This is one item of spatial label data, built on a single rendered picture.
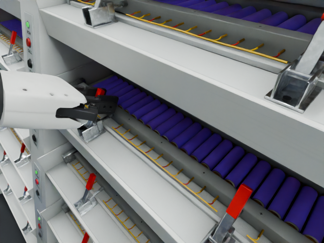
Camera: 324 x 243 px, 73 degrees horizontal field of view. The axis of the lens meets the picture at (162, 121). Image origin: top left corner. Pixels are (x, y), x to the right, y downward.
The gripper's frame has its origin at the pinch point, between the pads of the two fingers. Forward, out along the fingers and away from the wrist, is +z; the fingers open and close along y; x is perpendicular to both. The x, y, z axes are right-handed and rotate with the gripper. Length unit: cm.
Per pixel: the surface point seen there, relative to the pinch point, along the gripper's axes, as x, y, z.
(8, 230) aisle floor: -95, -59, 12
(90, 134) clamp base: -6.0, 1.0, -0.9
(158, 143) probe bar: -1.9, 12.1, 3.5
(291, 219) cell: -1.0, 31.5, 5.9
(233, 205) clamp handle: -0.3, 26.5, -0.9
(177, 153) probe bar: -1.7, 15.6, 4.0
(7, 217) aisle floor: -95, -67, 14
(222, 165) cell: -0.4, 21.5, 6.9
